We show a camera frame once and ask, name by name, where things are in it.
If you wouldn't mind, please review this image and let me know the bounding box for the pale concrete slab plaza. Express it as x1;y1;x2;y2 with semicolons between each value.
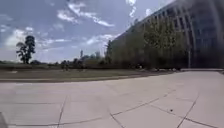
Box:
0;70;224;128

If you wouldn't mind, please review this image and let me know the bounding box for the row of trees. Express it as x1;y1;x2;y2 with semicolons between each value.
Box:
104;19;189;71

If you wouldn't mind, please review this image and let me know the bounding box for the green grass lawn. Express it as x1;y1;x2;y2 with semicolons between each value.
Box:
0;68;181;84

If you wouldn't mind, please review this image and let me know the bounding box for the tall lone tree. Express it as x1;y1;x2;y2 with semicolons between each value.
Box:
15;35;37;65

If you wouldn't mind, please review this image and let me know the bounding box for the large dark columned building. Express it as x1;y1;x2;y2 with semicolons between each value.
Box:
111;0;224;70

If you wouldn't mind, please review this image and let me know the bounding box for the distant line of trees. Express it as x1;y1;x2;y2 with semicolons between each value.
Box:
0;49;108;71

